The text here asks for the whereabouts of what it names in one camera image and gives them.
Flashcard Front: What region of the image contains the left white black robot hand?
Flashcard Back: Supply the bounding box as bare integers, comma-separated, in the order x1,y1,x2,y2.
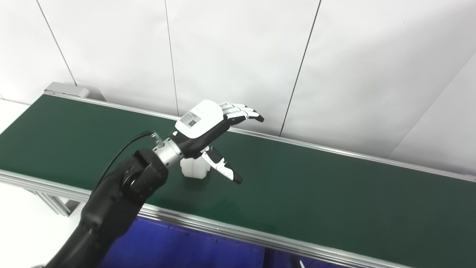
171,99,265,185

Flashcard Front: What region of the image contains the white hexagonal plastic part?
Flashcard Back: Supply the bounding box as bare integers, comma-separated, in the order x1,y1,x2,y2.
180,154,211,180

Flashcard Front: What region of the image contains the blue plastic bin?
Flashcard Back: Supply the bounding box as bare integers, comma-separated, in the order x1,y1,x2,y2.
264,247,337,268
98,216,266,268

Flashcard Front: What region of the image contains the green conveyor belt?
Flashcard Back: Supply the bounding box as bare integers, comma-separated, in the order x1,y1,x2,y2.
0,90,476,268
0,94,476,268

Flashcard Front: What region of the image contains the grey conveyor motor housing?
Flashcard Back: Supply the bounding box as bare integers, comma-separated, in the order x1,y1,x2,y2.
44,82,107,102

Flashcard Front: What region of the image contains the aluminium conveyor leg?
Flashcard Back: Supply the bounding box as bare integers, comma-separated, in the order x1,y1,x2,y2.
25,187,81,217

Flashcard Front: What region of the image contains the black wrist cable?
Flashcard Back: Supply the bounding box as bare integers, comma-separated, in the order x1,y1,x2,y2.
92,130,165,191

